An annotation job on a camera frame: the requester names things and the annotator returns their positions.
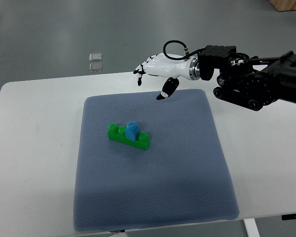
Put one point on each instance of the wooden box corner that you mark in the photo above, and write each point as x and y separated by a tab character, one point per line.
284	5

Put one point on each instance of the metal floor plate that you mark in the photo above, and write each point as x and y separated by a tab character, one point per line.
95	67
95	57

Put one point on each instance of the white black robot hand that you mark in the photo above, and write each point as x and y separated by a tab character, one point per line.
161	66

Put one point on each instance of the black table control panel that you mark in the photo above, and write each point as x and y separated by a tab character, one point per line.
288	217

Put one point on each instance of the white table leg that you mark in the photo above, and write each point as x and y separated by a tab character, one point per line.
251	227

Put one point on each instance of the blue toy block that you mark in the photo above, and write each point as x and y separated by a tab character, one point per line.
132	131

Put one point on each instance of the lower metal floor plate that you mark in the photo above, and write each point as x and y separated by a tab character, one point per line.
95	67

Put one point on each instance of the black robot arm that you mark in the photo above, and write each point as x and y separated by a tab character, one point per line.
251	83

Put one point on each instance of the green four-stud toy block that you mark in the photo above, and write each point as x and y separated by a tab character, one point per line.
117	133

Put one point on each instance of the upper metal floor plate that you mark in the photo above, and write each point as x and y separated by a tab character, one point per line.
95	57

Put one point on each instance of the blue-grey foam mat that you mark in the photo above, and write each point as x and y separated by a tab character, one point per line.
182	177

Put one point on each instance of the black label under table edge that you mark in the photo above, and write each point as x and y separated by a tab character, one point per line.
117	231

